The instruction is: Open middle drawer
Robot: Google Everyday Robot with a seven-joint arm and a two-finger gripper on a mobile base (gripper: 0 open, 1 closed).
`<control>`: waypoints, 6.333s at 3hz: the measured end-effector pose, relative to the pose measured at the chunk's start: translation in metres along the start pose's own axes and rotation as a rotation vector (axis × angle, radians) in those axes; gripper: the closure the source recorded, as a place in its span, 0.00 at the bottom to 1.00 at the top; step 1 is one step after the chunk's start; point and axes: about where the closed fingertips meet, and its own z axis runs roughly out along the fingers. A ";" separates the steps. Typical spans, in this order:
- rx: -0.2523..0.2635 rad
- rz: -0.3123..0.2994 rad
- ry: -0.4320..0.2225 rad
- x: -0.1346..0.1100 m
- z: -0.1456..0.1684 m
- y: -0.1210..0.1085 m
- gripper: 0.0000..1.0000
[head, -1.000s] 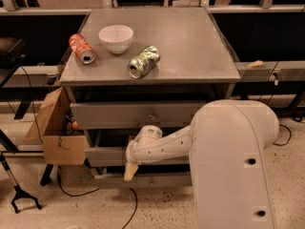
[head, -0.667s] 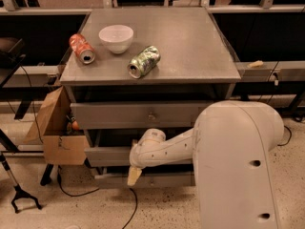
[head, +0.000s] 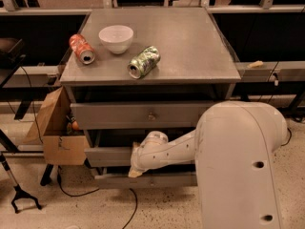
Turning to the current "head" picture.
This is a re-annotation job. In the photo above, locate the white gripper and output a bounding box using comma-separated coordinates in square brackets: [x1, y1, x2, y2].
[128, 147, 145, 178]

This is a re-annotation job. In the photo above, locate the grey drawer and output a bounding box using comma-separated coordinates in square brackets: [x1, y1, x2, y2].
[84, 129, 196, 168]
[94, 164, 197, 189]
[71, 101, 214, 130]

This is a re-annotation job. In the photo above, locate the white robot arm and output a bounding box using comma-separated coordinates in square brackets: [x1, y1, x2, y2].
[129, 101, 288, 229]

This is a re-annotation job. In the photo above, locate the grey bottom drawer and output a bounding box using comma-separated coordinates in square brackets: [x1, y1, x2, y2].
[94, 164, 197, 189]

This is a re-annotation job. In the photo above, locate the grey top drawer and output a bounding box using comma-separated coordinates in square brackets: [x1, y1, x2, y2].
[71, 101, 214, 130]

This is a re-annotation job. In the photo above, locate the grey drawer cabinet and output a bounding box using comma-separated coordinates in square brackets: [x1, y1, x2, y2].
[61, 8, 240, 189]

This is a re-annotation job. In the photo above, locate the cardboard box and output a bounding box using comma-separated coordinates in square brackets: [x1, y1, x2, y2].
[24, 87, 90, 165]

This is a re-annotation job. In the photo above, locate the green soda can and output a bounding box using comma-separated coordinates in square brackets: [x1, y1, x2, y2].
[127, 46, 161, 79]

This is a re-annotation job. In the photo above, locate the black grabber tool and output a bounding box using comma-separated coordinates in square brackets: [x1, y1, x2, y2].
[0, 152, 42, 214]

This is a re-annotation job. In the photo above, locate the orange soda can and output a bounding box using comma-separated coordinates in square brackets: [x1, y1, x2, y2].
[69, 34, 95, 65]

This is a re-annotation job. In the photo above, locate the white ceramic bowl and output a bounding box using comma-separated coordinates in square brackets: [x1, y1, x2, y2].
[98, 25, 133, 54]

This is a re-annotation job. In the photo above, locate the small foam piece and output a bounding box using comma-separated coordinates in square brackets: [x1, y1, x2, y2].
[247, 60, 264, 69]

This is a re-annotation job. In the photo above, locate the black floor cable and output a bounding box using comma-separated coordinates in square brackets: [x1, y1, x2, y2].
[56, 165, 139, 229]

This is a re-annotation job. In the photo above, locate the black cable right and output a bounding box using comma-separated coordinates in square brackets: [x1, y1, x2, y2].
[280, 127, 293, 148]

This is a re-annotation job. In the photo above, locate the grey rail frame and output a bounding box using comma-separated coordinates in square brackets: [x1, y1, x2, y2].
[0, 3, 305, 90]

